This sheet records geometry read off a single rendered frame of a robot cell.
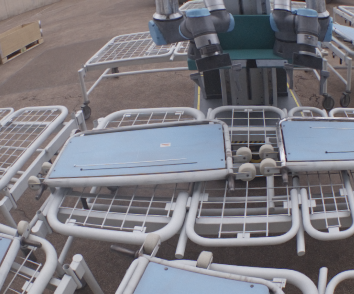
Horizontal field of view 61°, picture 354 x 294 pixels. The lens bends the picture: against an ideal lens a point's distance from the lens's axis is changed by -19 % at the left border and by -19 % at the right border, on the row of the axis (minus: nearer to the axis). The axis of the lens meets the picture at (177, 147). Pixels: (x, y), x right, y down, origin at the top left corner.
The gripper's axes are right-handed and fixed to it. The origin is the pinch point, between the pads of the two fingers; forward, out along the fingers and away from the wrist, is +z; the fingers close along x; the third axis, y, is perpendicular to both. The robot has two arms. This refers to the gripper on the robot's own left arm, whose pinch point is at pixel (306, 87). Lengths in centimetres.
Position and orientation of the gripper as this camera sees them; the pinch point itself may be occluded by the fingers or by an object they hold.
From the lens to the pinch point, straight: 138.4
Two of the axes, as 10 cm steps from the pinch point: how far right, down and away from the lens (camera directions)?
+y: -2.2, 1.8, -9.6
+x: 9.7, 1.2, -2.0
